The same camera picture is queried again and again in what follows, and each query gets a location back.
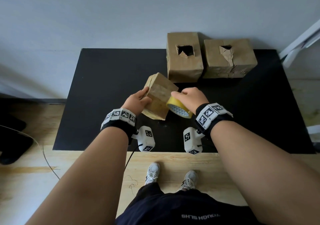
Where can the person's right hand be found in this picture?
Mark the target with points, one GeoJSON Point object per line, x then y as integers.
{"type": "Point", "coordinates": [192, 98]}

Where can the person's left hand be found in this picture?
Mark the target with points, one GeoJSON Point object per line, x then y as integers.
{"type": "Point", "coordinates": [136, 103]}

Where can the yellow tape roll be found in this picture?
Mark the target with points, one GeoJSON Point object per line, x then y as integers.
{"type": "Point", "coordinates": [172, 102]}

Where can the small cardboard box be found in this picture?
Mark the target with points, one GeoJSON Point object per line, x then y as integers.
{"type": "Point", "coordinates": [160, 90]}

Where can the tall cardboard box square hole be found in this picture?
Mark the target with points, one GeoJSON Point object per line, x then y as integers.
{"type": "Point", "coordinates": [185, 67]}

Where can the wide cardboard box torn flap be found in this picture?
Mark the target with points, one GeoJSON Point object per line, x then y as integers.
{"type": "Point", "coordinates": [242, 57]}

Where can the person's right forearm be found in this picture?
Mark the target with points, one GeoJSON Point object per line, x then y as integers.
{"type": "Point", "coordinates": [262, 177]}

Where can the person's left forearm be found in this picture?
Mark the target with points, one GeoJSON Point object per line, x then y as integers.
{"type": "Point", "coordinates": [87, 182]}

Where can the black marker wristband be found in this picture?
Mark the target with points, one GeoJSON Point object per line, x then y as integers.
{"type": "Point", "coordinates": [120, 122]}
{"type": "Point", "coordinates": [212, 118]}

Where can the white left sneaker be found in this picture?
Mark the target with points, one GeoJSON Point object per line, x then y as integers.
{"type": "Point", "coordinates": [153, 173]}

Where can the white sneaker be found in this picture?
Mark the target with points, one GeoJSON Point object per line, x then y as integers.
{"type": "Point", "coordinates": [190, 180]}
{"type": "Point", "coordinates": [153, 173]}

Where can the white right sneaker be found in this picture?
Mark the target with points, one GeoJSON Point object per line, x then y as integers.
{"type": "Point", "coordinates": [190, 180]}

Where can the thin black thread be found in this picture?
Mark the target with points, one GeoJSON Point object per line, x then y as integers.
{"type": "Point", "coordinates": [133, 184]}

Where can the black shorts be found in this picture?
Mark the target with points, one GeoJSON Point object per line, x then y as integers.
{"type": "Point", "coordinates": [187, 209]}

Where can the black bag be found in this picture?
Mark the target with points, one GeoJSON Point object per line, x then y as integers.
{"type": "Point", "coordinates": [12, 142]}

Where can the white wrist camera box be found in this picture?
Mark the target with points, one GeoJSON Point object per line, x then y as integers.
{"type": "Point", "coordinates": [192, 141]}
{"type": "Point", "coordinates": [146, 140]}

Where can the white metal shelf frame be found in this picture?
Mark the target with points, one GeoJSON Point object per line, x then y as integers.
{"type": "Point", "coordinates": [300, 41]}

